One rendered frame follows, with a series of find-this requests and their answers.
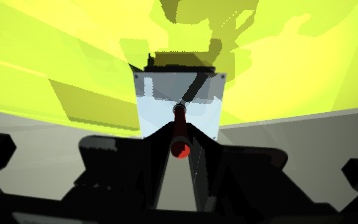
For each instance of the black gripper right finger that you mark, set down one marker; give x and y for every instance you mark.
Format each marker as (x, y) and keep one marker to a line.
(208, 161)

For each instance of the red peg with white band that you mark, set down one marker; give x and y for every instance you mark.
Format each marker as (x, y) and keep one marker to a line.
(180, 147)

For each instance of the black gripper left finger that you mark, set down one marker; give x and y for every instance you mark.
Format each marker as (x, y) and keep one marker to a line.
(150, 155)

